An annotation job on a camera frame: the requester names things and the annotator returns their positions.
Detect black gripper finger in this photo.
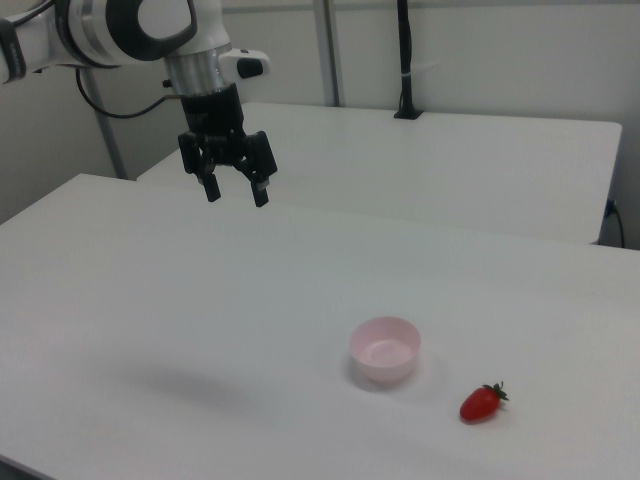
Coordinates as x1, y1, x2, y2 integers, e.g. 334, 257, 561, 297
177, 131, 223, 203
234, 130, 279, 208

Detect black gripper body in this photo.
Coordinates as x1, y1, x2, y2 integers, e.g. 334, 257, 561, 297
180, 83, 248, 169

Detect pink plastic bowl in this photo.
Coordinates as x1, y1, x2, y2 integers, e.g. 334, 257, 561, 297
349, 315, 422, 385

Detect red strawberry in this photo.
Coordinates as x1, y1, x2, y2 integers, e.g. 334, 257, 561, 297
459, 381, 510, 424

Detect white back table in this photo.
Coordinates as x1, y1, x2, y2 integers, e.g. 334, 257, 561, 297
135, 102, 624, 246

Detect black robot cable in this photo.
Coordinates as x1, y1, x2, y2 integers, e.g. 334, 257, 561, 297
75, 67, 182, 120

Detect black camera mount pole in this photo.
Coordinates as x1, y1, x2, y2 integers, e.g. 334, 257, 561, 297
393, 0, 425, 121

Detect black wall cable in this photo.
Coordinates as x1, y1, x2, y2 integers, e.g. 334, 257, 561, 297
605, 199, 626, 248

